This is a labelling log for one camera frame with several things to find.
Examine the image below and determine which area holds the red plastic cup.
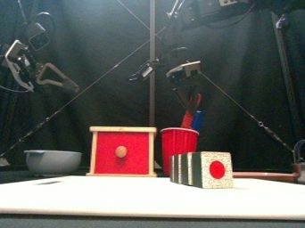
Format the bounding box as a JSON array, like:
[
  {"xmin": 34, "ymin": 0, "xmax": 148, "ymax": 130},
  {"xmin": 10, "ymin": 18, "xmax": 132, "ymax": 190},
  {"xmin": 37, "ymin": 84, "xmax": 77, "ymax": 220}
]
[{"xmin": 160, "ymin": 126, "xmax": 203, "ymax": 177}]

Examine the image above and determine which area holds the grey bowl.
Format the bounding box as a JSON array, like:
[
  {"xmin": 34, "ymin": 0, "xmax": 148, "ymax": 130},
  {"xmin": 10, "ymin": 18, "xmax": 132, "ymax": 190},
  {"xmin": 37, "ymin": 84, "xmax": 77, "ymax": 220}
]
[{"xmin": 23, "ymin": 149, "xmax": 83, "ymax": 176}]

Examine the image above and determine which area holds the toy sushi roll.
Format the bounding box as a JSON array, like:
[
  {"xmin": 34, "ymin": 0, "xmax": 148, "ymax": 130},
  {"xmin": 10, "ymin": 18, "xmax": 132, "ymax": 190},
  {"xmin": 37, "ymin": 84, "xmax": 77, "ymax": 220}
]
[{"xmin": 169, "ymin": 151, "xmax": 235, "ymax": 190}]

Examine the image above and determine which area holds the blue plastic utensil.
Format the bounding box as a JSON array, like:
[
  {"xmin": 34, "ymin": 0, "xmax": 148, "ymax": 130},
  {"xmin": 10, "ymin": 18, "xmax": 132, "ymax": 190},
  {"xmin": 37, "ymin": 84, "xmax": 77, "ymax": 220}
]
[{"xmin": 190, "ymin": 110, "xmax": 208, "ymax": 134}]

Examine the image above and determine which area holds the vertical metal frame pole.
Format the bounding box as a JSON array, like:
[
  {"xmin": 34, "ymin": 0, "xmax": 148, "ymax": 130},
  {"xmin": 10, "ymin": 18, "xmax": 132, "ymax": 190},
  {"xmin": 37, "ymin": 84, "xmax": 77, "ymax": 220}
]
[{"xmin": 149, "ymin": 0, "xmax": 157, "ymax": 128}]

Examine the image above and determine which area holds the pink rectangular plate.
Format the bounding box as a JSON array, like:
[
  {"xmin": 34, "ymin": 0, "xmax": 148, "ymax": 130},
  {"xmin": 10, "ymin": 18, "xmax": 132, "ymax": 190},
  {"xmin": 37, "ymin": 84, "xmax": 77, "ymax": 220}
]
[{"xmin": 232, "ymin": 163, "xmax": 304, "ymax": 183}]

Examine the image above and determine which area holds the black side frame post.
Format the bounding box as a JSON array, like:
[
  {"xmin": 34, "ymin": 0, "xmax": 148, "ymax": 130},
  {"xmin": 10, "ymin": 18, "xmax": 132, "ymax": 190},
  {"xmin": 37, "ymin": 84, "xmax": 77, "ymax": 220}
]
[{"xmin": 272, "ymin": 12, "xmax": 302, "ymax": 144}]

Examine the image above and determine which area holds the diagonal steel brace wire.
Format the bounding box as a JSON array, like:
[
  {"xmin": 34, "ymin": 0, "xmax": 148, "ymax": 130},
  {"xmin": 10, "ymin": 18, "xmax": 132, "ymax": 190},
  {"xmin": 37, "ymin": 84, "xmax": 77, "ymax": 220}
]
[
  {"xmin": 0, "ymin": 0, "xmax": 189, "ymax": 158},
  {"xmin": 114, "ymin": 0, "xmax": 299, "ymax": 154}
]

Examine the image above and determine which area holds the white cutting board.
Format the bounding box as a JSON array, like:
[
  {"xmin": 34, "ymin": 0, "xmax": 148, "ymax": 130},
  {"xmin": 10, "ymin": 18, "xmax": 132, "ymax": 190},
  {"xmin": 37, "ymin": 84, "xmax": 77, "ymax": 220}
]
[{"xmin": 0, "ymin": 175, "xmax": 305, "ymax": 222}]

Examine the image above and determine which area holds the black white cable connector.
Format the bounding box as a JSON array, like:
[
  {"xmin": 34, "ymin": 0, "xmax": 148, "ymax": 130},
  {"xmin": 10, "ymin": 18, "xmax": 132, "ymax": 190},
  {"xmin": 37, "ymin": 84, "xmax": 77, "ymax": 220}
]
[{"xmin": 126, "ymin": 58, "xmax": 161, "ymax": 83}]

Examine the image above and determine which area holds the red wooden drawer box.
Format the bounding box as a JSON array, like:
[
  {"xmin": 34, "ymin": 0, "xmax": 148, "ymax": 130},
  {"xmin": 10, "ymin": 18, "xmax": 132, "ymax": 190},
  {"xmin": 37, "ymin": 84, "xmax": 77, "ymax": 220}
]
[{"xmin": 86, "ymin": 126, "xmax": 158, "ymax": 178}]

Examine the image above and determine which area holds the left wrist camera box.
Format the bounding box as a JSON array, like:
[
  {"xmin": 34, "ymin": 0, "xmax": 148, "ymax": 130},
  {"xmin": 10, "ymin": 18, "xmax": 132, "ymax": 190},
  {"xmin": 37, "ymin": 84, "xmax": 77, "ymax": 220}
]
[{"xmin": 27, "ymin": 24, "xmax": 51, "ymax": 52}]

